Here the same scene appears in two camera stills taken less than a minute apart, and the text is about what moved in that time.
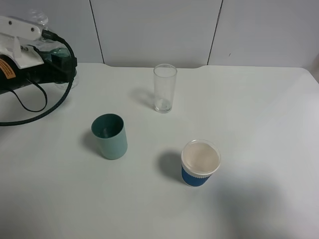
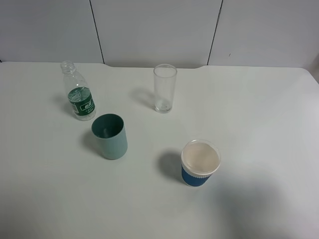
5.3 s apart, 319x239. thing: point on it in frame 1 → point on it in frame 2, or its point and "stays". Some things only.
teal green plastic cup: x=110 y=131 stays
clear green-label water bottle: x=54 y=46 → x=79 y=95
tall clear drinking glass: x=164 y=81 stays
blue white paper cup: x=200 y=159 stays
